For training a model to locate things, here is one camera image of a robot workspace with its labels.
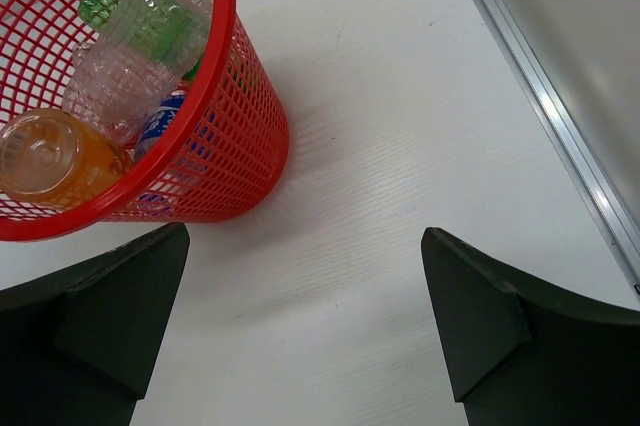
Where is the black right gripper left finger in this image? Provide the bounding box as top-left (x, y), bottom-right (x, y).
top-left (1, 223), bottom-right (190, 425)

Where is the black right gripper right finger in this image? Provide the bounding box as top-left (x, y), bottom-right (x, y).
top-left (421, 228), bottom-right (639, 425)

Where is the orange juice bottle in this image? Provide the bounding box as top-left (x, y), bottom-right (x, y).
top-left (1, 108), bottom-right (133, 211)

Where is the blue label water bottle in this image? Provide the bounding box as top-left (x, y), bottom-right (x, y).
top-left (132, 88), bottom-right (221, 217)

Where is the large clear plastic bottle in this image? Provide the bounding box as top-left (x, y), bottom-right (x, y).
top-left (62, 0), bottom-right (213, 145)

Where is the green plastic soda bottle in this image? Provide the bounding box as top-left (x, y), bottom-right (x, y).
top-left (77, 0), bottom-right (213, 82)

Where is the red mesh plastic bin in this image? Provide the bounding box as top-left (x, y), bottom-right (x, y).
top-left (1, 0), bottom-right (289, 241)

